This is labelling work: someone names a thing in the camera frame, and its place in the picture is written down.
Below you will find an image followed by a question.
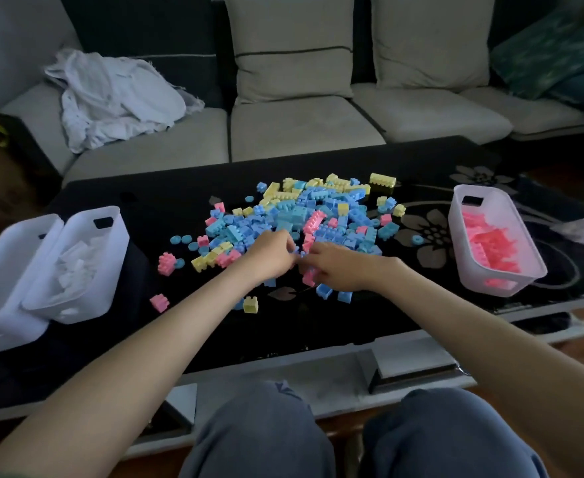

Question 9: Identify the person's right hand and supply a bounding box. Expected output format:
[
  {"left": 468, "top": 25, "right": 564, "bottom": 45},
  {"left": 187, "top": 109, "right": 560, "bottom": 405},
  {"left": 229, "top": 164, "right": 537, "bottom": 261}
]
[{"left": 299, "top": 242, "right": 406, "bottom": 294}]

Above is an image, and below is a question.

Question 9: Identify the person's left hand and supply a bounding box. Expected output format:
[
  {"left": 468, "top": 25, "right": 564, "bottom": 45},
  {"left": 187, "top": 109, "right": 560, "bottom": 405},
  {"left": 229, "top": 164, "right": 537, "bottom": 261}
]
[{"left": 242, "top": 229, "right": 299, "bottom": 285}]

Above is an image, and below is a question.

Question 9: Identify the pile of colorful blocks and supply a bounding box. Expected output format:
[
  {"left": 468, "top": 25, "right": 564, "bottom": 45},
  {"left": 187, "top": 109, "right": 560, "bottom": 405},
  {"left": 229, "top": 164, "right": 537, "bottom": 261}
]
[{"left": 150, "top": 172, "right": 425, "bottom": 314}]

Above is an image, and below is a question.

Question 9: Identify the pile of white blocks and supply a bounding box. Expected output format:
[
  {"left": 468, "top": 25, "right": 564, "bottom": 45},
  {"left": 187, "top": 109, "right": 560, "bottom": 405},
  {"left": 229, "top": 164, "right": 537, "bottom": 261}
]
[{"left": 52, "top": 237, "right": 105, "bottom": 302}]

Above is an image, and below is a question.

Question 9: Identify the person's left forearm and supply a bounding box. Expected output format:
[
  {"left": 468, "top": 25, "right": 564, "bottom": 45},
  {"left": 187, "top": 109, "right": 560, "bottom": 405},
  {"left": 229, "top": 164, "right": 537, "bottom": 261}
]
[{"left": 0, "top": 263, "right": 275, "bottom": 478}]

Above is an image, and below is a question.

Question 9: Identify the person's right forearm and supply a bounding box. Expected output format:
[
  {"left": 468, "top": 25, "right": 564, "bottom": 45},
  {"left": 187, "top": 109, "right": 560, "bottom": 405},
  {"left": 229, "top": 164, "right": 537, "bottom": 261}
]
[{"left": 379, "top": 257, "right": 584, "bottom": 478}]

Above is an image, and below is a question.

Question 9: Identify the person's left leg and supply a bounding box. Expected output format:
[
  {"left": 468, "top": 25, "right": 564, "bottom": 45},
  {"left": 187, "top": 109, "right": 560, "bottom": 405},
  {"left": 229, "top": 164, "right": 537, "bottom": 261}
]
[{"left": 178, "top": 380, "right": 336, "bottom": 478}]

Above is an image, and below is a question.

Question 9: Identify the person's leg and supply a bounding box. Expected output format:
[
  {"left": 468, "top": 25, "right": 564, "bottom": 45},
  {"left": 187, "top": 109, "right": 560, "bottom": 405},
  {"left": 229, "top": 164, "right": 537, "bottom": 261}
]
[
  {"left": 359, "top": 388, "right": 549, "bottom": 478},
  {"left": 178, "top": 380, "right": 336, "bottom": 478}
]

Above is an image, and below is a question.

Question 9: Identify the person's right leg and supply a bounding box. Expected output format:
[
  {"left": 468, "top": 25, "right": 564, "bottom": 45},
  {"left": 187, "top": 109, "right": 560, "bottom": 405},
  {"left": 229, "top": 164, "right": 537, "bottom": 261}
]
[{"left": 359, "top": 388, "right": 549, "bottom": 478}]

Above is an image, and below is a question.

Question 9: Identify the grey sofa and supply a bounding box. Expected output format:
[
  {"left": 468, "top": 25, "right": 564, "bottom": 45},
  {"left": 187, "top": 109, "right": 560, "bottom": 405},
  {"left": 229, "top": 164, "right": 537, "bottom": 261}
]
[{"left": 1, "top": 0, "right": 584, "bottom": 187}]

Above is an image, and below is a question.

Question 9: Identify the black glass coffee table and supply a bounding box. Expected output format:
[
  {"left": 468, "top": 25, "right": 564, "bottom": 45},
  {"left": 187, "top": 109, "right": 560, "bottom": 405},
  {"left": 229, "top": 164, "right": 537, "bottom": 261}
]
[{"left": 0, "top": 135, "right": 584, "bottom": 461}]

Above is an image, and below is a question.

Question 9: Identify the beige back cushion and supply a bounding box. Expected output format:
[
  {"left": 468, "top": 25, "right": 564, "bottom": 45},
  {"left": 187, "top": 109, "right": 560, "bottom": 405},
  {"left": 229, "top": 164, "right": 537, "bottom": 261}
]
[
  {"left": 370, "top": 0, "right": 497, "bottom": 93},
  {"left": 224, "top": 0, "right": 356, "bottom": 105}
]

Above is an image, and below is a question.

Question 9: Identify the crumpled white cloth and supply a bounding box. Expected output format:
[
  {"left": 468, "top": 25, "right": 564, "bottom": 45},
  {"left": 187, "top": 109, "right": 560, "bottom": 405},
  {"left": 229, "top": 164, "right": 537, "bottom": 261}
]
[{"left": 44, "top": 48, "right": 206, "bottom": 154}]

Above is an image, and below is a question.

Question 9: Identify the dark back cushion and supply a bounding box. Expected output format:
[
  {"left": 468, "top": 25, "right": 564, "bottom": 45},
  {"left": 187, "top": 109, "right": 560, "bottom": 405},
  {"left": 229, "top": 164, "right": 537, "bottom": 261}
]
[{"left": 58, "top": 0, "right": 223, "bottom": 108}]

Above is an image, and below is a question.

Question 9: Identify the glossy brown shopping bag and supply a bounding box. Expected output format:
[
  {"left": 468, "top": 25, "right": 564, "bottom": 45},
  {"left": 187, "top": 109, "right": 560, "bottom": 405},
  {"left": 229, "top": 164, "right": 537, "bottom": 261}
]
[{"left": 0, "top": 105, "right": 62, "bottom": 220}]

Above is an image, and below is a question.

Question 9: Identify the teal patterned cushion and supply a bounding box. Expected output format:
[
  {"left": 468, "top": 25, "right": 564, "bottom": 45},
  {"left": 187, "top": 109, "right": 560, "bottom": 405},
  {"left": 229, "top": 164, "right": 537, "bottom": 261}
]
[{"left": 490, "top": 12, "right": 584, "bottom": 100}]

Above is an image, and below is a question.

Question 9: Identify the blue cushion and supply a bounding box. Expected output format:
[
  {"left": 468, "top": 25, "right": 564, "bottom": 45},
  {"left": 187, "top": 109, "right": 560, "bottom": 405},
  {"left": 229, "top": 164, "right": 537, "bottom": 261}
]
[{"left": 546, "top": 69, "right": 584, "bottom": 113}]

